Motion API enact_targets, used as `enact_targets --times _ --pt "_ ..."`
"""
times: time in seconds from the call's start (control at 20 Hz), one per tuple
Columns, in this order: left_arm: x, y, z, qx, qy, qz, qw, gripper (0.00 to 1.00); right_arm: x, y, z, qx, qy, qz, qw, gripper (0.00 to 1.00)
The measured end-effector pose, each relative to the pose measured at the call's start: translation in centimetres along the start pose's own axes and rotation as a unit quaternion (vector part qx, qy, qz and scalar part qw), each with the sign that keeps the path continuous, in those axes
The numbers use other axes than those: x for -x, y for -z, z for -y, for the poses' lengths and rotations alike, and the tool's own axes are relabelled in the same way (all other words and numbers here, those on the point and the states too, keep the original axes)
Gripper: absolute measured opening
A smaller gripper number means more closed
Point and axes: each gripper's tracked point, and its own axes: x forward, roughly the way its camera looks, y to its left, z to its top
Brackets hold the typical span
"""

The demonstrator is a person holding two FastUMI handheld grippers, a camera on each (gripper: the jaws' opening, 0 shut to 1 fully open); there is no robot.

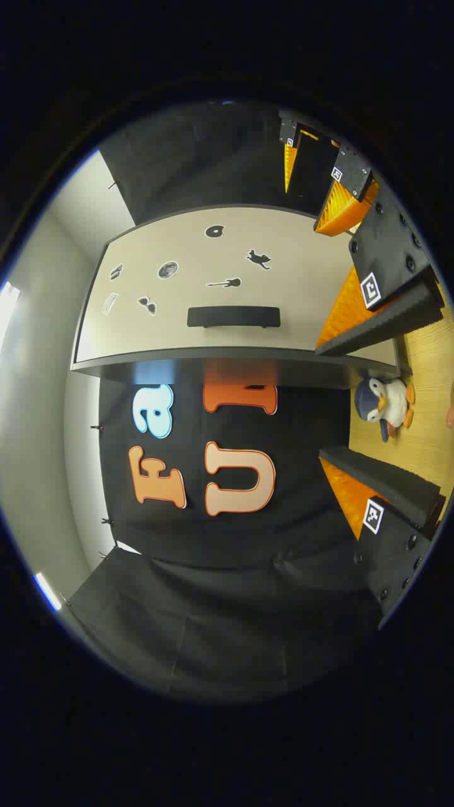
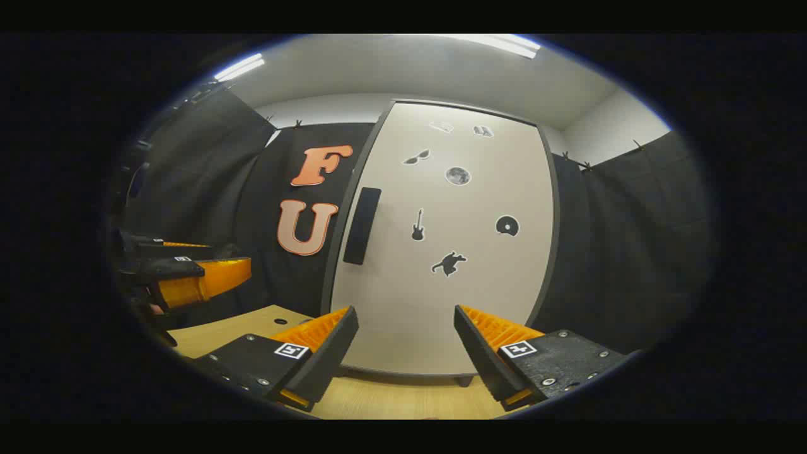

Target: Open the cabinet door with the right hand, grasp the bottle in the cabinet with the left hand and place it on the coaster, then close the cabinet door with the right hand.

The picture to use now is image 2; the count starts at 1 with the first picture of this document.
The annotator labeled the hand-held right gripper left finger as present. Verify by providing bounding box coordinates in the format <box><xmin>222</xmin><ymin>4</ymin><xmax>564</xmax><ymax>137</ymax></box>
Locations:
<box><xmin>189</xmin><ymin>306</ymin><xmax>360</xmax><ymax>412</ymax></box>

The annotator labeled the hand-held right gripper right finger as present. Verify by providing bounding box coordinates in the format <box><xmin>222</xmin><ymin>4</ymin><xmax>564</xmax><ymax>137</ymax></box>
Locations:
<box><xmin>454</xmin><ymin>305</ymin><xmax>631</xmax><ymax>412</ymax></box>

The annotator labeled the grey cabinet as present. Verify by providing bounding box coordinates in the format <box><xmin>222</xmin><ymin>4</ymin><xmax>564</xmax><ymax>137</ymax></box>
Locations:
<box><xmin>320</xmin><ymin>100</ymin><xmax>562</xmax><ymax>388</ymax></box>

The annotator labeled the white cabinet door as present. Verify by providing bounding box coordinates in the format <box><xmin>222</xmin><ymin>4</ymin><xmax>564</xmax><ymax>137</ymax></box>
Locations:
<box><xmin>322</xmin><ymin>101</ymin><xmax>560</xmax><ymax>378</ymax></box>

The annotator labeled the black backdrop cloth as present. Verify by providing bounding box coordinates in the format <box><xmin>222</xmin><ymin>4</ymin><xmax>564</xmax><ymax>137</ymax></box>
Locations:
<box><xmin>110</xmin><ymin>85</ymin><xmax>716</xmax><ymax>354</ymax></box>

